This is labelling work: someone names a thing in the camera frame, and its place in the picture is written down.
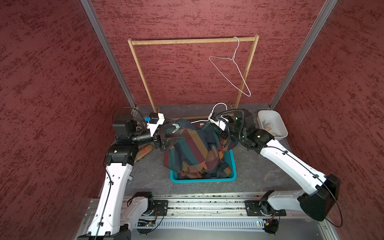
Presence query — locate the mint green clothespin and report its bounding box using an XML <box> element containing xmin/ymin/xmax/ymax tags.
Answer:
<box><xmin>172</xmin><ymin>123</ymin><xmax>181</xmax><ymax>134</ymax></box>

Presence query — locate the teal plastic basket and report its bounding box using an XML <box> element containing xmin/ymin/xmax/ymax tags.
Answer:
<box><xmin>170</xmin><ymin>150</ymin><xmax>237</xmax><ymax>183</ymax></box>

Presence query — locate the brown cardboard tube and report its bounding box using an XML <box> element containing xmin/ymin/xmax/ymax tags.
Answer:
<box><xmin>135</xmin><ymin>144</ymin><xmax>154</xmax><ymax>163</ymax></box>

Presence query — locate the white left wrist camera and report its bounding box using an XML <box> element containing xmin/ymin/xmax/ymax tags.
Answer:
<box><xmin>145</xmin><ymin>113</ymin><xmax>165</xmax><ymax>137</ymax></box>

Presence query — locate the white wire hanger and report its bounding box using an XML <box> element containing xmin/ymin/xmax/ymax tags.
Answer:
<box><xmin>191</xmin><ymin>103</ymin><xmax>228</xmax><ymax>126</ymax></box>
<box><xmin>209</xmin><ymin>37</ymin><xmax>252</xmax><ymax>97</ymax></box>

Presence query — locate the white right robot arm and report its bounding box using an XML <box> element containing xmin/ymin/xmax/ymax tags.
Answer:
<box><xmin>208</xmin><ymin>109</ymin><xmax>341</xmax><ymax>222</ymax></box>

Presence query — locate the aluminium corner post right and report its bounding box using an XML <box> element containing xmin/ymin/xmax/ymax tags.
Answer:
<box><xmin>269</xmin><ymin>0</ymin><xmax>338</xmax><ymax>110</ymax></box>

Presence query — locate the aluminium corner post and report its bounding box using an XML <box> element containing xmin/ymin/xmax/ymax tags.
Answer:
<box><xmin>269</xmin><ymin>0</ymin><xmax>338</xmax><ymax>110</ymax></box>
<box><xmin>80</xmin><ymin>0</ymin><xmax>136</xmax><ymax>107</ymax></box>

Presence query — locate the wooden clothes rack frame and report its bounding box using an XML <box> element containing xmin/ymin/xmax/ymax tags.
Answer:
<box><xmin>128</xmin><ymin>34</ymin><xmax>260</xmax><ymax>113</ymax></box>

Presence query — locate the aluminium corner post left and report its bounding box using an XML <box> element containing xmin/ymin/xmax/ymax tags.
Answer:
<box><xmin>80</xmin><ymin>0</ymin><xmax>136</xmax><ymax>107</ymax></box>

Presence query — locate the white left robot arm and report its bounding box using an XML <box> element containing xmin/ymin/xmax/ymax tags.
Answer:
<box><xmin>78</xmin><ymin>113</ymin><xmax>180</xmax><ymax>240</ymax></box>

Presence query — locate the white plastic bin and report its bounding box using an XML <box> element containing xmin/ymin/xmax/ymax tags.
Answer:
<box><xmin>257</xmin><ymin>110</ymin><xmax>288</xmax><ymax>141</ymax></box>

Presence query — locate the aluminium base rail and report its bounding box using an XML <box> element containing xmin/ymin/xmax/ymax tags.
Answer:
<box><xmin>142</xmin><ymin>193</ymin><xmax>339</xmax><ymax>240</ymax></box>

